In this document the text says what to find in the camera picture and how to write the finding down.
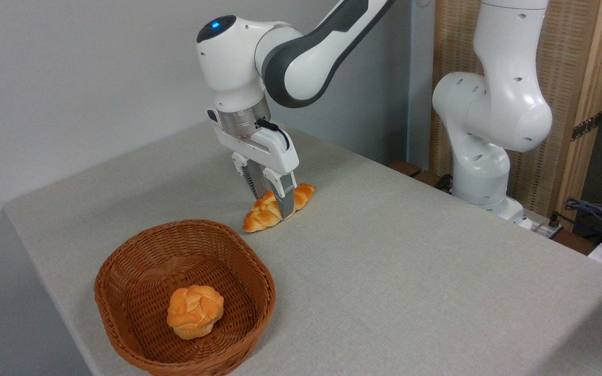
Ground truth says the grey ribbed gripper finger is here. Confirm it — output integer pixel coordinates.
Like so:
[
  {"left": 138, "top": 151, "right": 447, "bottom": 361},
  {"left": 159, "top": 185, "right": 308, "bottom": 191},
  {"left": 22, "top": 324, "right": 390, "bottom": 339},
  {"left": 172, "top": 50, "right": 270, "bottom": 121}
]
[
  {"left": 232, "top": 152, "right": 268, "bottom": 200},
  {"left": 263, "top": 167, "right": 297, "bottom": 220}
]

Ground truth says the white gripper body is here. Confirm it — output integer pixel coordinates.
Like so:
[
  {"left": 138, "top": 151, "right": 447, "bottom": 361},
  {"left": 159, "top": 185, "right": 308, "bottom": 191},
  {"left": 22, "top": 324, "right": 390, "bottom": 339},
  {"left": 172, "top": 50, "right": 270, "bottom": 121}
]
[{"left": 211, "top": 116, "right": 300, "bottom": 175}]

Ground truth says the long braided bread loaf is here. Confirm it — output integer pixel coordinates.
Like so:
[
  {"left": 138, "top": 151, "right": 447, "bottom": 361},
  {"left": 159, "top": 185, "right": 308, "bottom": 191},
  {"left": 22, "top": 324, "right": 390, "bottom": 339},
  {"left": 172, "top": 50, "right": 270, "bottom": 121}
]
[{"left": 242, "top": 183, "right": 316, "bottom": 233}]

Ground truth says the round knotted bread roll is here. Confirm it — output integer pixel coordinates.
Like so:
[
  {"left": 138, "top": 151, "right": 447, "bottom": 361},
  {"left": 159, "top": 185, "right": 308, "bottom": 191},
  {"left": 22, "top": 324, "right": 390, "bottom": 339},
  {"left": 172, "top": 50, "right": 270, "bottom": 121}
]
[{"left": 167, "top": 285, "right": 225, "bottom": 340}]

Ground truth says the brown wicker basket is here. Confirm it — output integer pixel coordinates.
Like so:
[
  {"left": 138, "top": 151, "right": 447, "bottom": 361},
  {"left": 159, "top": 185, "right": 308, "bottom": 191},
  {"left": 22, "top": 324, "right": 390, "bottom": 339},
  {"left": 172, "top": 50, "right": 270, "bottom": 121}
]
[{"left": 94, "top": 219, "right": 276, "bottom": 376}]

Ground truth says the grey tablecloth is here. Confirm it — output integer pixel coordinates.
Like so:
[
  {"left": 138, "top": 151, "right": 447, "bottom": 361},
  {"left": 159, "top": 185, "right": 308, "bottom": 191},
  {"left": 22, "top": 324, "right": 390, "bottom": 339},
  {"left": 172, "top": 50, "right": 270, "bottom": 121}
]
[{"left": 3, "top": 121, "right": 602, "bottom": 376}]

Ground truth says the black plug connector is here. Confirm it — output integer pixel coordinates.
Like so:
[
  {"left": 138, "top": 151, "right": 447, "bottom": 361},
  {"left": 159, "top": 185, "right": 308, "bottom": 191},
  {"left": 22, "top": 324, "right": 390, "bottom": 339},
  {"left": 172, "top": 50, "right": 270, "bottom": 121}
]
[{"left": 534, "top": 211, "right": 564, "bottom": 240}]

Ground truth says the metal screen hinge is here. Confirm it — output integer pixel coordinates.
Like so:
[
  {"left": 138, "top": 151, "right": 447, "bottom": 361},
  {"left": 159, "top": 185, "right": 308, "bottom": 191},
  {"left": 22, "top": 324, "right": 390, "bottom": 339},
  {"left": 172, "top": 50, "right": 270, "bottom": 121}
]
[{"left": 571, "top": 111, "right": 602, "bottom": 142}]

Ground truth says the wooden woven folding screen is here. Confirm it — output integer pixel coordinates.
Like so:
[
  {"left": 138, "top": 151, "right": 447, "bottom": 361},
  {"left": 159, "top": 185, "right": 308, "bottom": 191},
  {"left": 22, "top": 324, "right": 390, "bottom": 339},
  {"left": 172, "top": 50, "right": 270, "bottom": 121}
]
[{"left": 429, "top": 0, "right": 602, "bottom": 233}]

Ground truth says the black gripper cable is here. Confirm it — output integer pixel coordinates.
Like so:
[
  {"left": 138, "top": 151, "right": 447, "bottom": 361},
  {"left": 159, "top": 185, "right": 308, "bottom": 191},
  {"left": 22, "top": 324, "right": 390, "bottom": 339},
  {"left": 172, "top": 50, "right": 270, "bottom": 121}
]
[{"left": 257, "top": 119, "right": 291, "bottom": 152}]

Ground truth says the black cable bundle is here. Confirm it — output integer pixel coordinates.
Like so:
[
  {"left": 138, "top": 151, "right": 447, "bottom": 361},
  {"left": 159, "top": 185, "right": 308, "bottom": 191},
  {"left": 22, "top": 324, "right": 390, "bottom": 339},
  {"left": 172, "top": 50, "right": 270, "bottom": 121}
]
[{"left": 565, "top": 197, "right": 602, "bottom": 246}]

